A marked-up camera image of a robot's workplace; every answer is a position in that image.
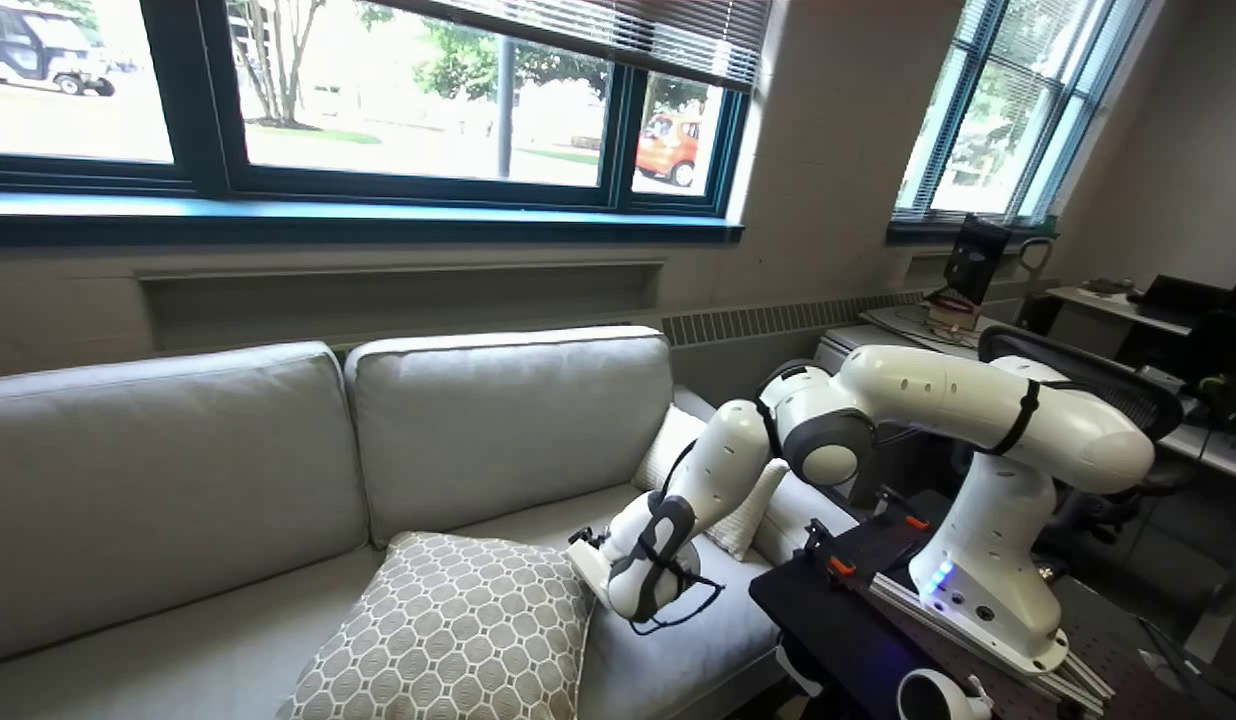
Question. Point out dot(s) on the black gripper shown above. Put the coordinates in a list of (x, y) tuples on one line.
[(585, 543)]

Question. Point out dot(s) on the octagon patterned square pillow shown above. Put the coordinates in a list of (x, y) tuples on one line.
[(457, 642)]

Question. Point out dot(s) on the wide blue-framed window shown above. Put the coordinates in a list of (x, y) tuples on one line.
[(191, 93)]

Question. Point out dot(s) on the black orange clamp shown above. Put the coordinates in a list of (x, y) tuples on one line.
[(910, 513), (840, 564)]

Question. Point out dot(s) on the black monitor on stand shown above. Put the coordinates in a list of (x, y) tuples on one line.
[(978, 258)]

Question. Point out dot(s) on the grey two-seat sofa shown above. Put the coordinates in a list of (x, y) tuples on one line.
[(151, 483)]

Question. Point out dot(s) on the small cream lumbar pillow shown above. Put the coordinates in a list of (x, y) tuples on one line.
[(665, 448)]

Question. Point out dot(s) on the narrow blue-framed window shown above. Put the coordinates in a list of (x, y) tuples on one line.
[(1043, 83)]

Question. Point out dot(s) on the baseboard heater grille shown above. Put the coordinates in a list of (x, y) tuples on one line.
[(750, 321)]

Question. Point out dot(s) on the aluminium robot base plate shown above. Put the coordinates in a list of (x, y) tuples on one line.
[(1080, 673)]

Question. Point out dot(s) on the black desk equipment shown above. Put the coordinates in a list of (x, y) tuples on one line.
[(1209, 327)]

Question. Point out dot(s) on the black office chair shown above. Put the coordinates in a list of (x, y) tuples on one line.
[(1151, 387)]

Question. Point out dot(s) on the dark horizontal window blinds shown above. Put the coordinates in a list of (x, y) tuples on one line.
[(642, 32)]

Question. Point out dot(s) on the white VR controller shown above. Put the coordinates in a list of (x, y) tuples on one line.
[(943, 697)]

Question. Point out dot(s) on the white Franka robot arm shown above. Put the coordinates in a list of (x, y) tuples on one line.
[(1043, 423)]

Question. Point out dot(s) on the white desk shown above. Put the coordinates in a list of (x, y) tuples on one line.
[(1218, 446)]

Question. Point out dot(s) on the black robot table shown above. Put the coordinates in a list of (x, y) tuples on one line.
[(829, 626)]

